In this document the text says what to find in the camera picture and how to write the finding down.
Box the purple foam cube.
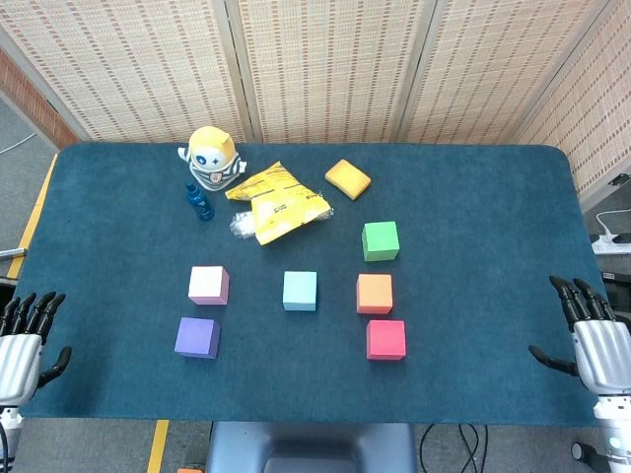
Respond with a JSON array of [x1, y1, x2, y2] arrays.
[[174, 316, 222, 361]]

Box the black floor cables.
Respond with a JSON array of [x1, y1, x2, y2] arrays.
[[418, 423, 489, 473]]

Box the light blue foam cube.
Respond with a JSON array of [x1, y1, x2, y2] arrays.
[[282, 270, 318, 312]]

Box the red foam cube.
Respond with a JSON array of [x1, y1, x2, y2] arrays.
[[365, 319, 408, 363]]

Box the white power strip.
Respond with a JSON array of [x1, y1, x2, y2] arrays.
[[590, 233, 631, 256]]

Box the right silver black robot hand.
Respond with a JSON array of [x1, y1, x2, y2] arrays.
[[527, 275, 631, 395]]

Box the blue spray bottle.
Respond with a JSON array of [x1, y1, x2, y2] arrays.
[[184, 182, 216, 222]]

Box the bundle of clear straws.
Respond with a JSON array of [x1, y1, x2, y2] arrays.
[[229, 205, 335, 241]]

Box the black round floor object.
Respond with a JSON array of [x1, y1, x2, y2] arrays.
[[570, 440, 597, 464]]

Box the pink foam cube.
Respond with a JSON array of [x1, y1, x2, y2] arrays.
[[187, 265, 231, 306]]

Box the black box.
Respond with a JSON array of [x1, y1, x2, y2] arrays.
[[598, 268, 631, 297]]

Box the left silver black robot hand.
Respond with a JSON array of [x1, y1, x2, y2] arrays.
[[0, 291, 73, 406]]

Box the grey robot torso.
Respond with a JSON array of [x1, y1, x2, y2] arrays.
[[204, 422, 419, 473]]

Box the yellow snack bag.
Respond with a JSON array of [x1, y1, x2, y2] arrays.
[[225, 161, 332, 246]]

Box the teal felt table cloth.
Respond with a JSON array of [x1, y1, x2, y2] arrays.
[[13, 141, 607, 426]]

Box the green foam cube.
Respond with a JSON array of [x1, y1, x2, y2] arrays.
[[361, 220, 401, 263]]

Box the orange foam cube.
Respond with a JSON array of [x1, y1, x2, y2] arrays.
[[356, 273, 394, 315]]

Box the yellow plush robot toy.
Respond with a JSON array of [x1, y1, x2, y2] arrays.
[[176, 126, 248, 193]]

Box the yellow sponge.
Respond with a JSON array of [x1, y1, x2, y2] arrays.
[[324, 158, 373, 201]]

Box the woven bamboo folding screen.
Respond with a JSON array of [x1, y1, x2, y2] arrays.
[[0, 0, 631, 208]]

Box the thin grey floor cable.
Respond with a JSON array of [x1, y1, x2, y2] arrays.
[[0, 131, 38, 155]]

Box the white cable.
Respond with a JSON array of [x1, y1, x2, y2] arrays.
[[596, 209, 631, 237]]

